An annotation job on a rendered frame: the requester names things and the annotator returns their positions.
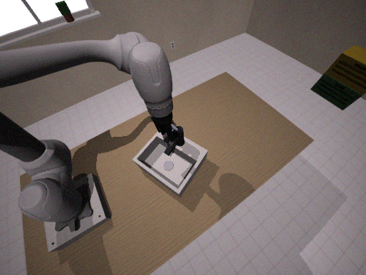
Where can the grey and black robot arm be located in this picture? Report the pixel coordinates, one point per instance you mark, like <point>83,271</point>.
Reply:
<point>56,199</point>

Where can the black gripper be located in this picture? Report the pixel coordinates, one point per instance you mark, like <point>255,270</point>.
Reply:
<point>166,127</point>

